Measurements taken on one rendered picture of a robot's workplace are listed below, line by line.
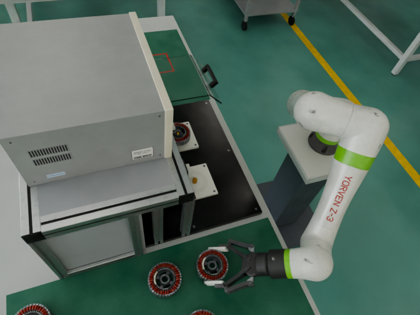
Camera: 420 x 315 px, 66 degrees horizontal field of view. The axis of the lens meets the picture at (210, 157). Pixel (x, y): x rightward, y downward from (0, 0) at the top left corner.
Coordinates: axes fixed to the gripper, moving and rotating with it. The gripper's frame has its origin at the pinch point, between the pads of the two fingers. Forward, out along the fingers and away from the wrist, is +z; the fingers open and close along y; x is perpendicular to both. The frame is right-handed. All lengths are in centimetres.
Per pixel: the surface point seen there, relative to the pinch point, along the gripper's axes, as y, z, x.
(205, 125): 64, 8, 5
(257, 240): 12.8, -13.2, -10.0
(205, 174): 36.8, 5.4, 4.4
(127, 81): 27, 1, 63
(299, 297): -5.8, -26.2, -17.4
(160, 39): 126, 39, 20
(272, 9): 286, -5, -71
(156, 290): -11.1, 14.3, 10.2
